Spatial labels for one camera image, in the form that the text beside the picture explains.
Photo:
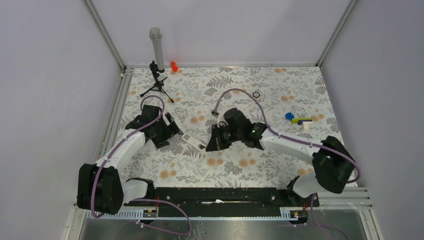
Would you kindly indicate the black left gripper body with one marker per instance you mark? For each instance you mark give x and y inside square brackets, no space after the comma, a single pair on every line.
[163,131]

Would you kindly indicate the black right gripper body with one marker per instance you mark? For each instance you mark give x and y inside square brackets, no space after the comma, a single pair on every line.
[224,136]

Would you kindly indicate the white remote control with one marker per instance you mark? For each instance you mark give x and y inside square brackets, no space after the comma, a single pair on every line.
[198,145]

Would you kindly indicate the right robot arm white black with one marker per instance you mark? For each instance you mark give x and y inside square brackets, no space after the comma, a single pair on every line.
[331,162]

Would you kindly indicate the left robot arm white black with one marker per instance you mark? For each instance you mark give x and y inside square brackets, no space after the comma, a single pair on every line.
[100,188]

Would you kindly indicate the black mini tripod stand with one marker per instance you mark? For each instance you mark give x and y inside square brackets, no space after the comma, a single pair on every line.
[159,84]

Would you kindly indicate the small orange red block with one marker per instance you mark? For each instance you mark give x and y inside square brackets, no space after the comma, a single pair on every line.
[174,66]

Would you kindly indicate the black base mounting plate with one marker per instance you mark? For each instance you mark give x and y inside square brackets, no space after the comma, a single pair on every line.
[208,199]

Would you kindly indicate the blue plastic toy piece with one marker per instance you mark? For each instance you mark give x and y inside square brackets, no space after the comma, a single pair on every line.
[289,116]

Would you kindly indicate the yellow green toy piece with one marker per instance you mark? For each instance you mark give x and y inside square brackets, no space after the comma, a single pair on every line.
[295,120]

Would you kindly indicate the floral patterned table mat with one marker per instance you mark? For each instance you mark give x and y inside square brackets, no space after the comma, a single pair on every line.
[260,93]

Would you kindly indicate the purple toy piece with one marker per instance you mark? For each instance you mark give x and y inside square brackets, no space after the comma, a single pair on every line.
[300,123]

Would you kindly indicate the beige wooden block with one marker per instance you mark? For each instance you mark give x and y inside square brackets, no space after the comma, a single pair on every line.
[306,125]

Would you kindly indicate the grey microphone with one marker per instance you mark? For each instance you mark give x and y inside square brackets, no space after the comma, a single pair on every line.
[155,35]

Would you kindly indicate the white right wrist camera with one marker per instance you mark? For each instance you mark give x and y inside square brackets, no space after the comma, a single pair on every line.
[215,113]

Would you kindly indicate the slotted metal cable rail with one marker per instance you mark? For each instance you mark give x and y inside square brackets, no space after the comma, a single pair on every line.
[168,213]

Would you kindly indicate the aluminium frame post left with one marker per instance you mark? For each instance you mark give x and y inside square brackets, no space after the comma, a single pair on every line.
[97,20]

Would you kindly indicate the aluminium frame post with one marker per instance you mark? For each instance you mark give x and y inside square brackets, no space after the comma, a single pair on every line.
[97,20]
[342,21]

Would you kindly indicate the aluminium frame post right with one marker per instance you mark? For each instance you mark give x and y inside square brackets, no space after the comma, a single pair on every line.
[342,21]

